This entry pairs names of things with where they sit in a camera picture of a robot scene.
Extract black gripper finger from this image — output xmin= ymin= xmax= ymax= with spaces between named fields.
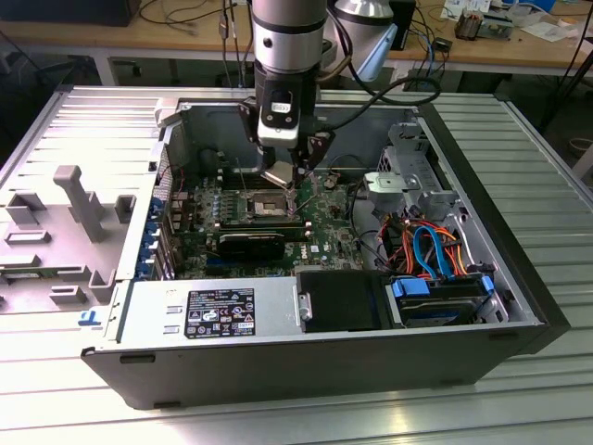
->
xmin=293 ymin=130 xmax=336 ymax=190
xmin=237 ymin=96 xmax=279 ymax=174

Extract silver topped CPU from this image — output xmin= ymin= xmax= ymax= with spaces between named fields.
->
xmin=259 ymin=160 xmax=297 ymax=189

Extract thin wire locking lever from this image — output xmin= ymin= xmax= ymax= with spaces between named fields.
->
xmin=234 ymin=156 xmax=249 ymax=192
xmin=295 ymin=193 xmax=322 ymax=213

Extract CPU socket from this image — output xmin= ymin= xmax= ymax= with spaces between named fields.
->
xmin=240 ymin=187 xmax=300 ymax=223

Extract green motherboard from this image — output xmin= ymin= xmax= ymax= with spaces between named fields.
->
xmin=169 ymin=169 xmax=372 ymax=279

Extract metal disk bay cage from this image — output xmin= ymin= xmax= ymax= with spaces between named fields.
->
xmin=377 ymin=122 xmax=458 ymax=219

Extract black graphics card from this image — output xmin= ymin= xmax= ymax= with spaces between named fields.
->
xmin=217 ymin=233 xmax=286 ymax=261

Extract tall black box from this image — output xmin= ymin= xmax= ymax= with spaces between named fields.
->
xmin=388 ymin=0 xmax=418 ymax=51

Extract blue disk carrier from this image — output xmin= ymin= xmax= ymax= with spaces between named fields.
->
xmin=391 ymin=275 xmax=493 ymax=321

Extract small coil transformer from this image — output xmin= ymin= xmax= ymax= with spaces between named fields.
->
xmin=455 ymin=11 xmax=486 ymax=42

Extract white printed papers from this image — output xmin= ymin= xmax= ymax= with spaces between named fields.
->
xmin=521 ymin=13 xmax=580 ymax=43
xmin=442 ymin=0 xmax=492 ymax=19

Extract wooden workbench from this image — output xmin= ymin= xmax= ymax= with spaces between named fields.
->
xmin=0 ymin=0 xmax=593 ymax=78

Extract hard disk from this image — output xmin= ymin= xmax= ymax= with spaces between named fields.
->
xmin=400 ymin=296 xmax=478 ymax=328

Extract grey electronic module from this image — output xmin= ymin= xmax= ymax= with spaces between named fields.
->
xmin=481 ymin=16 xmax=515 ymax=41

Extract dark monitor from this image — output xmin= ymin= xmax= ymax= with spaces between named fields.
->
xmin=0 ymin=0 xmax=140 ymax=27

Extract silver power supply unit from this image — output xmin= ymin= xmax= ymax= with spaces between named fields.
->
xmin=106 ymin=277 xmax=302 ymax=342

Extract dark grey PC case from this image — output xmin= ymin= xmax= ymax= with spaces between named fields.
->
xmin=81 ymin=87 xmax=571 ymax=410

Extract grey parts rack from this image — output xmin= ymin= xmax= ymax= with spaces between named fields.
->
xmin=0 ymin=164 xmax=138 ymax=316

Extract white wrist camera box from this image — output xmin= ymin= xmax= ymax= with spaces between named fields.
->
xmin=257 ymin=90 xmax=300 ymax=149

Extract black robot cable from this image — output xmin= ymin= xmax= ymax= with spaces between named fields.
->
xmin=317 ymin=73 xmax=441 ymax=134

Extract black wire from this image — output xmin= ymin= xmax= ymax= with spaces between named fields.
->
xmin=349 ymin=183 xmax=388 ymax=273

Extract silver metal bracket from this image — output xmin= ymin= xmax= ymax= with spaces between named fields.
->
xmin=363 ymin=171 xmax=407 ymax=200

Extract blue cable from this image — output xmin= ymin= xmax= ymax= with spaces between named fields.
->
xmin=425 ymin=25 xmax=439 ymax=89

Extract blue flat wire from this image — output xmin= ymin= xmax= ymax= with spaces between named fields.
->
xmin=430 ymin=225 xmax=459 ymax=282
xmin=412 ymin=225 xmax=439 ymax=281

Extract orange wire bundle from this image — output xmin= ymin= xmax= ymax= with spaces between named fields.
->
xmin=384 ymin=217 xmax=470 ymax=278

